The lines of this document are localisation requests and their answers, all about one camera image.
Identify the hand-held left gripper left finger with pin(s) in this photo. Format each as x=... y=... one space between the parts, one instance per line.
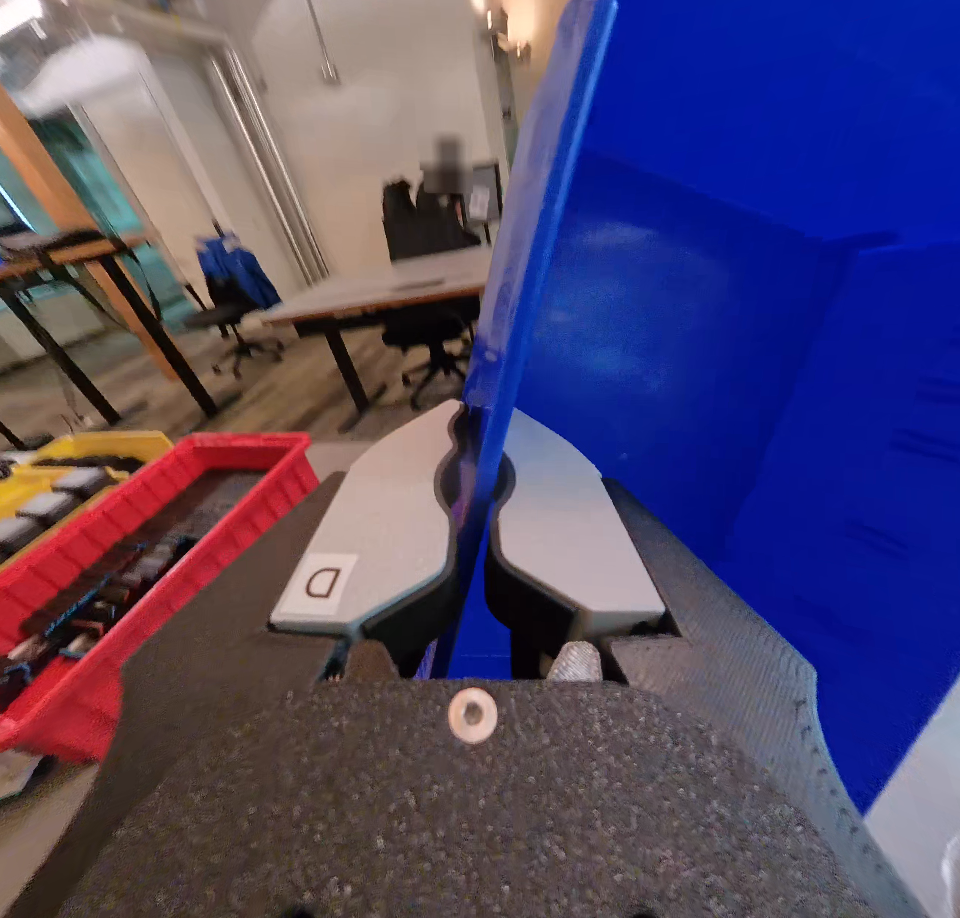
x=382 y=513

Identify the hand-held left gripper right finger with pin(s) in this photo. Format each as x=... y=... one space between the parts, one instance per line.
x=570 y=535

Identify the blue plastic bin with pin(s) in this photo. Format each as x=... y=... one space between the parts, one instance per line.
x=712 y=333

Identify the grey desk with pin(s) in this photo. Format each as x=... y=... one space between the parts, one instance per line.
x=37 y=850

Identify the black office chair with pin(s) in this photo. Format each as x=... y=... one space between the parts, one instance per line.
x=397 y=220
x=225 y=319
x=427 y=327

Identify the grey table with dark legs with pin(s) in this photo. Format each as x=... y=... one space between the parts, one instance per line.
x=390 y=288

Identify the yellow plastic bin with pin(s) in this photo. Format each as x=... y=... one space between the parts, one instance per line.
x=112 y=445

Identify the blue jacket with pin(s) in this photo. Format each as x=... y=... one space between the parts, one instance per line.
x=240 y=272

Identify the pile of dark small parts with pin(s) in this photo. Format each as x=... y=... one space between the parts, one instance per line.
x=97 y=595

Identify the pile of grey small blocks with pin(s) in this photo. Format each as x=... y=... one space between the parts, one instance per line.
x=45 y=505

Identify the computer monitor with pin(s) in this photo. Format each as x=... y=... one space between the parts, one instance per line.
x=487 y=182

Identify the red plastic bin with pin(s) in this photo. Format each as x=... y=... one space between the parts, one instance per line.
x=75 y=708

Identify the wooden table with black legs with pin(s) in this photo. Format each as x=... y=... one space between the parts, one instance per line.
x=75 y=251

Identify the metal hanging rod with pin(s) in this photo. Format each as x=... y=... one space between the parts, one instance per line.
x=319 y=25

